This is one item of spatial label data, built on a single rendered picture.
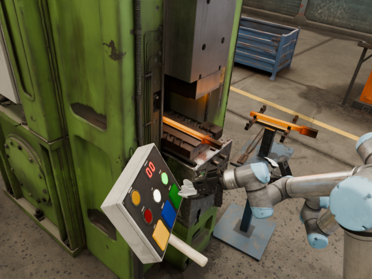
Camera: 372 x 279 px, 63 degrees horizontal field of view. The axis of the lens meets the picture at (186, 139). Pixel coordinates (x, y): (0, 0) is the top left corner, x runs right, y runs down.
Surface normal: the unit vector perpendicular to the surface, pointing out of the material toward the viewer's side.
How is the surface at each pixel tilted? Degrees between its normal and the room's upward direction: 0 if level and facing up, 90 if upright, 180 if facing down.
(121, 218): 90
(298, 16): 90
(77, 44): 89
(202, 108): 90
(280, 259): 0
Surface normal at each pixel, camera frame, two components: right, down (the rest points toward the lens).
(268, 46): -0.59, 0.40
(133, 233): -0.21, 0.54
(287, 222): 0.07, -0.83
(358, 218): -0.83, 0.15
